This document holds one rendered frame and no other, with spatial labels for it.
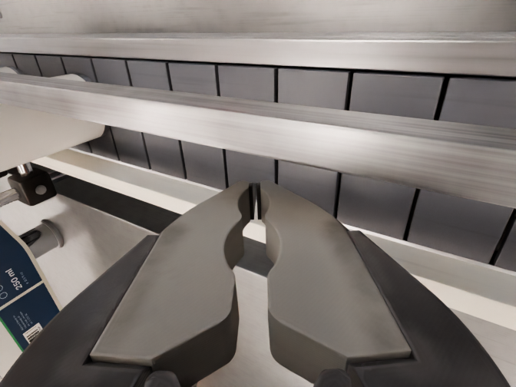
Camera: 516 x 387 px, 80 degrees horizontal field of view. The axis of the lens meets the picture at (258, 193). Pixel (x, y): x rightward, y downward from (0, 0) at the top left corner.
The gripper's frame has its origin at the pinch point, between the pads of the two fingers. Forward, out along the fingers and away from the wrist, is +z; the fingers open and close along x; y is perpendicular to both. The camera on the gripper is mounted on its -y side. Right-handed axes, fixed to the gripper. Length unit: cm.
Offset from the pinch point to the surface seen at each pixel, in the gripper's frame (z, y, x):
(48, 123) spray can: 9.1, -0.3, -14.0
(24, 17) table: 26.3, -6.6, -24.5
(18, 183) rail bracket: 15.7, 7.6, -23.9
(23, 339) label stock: 14.0, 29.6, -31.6
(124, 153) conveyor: 12.8, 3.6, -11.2
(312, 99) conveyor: 4.6, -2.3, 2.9
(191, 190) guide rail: 6.2, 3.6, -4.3
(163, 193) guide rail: 5.9, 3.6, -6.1
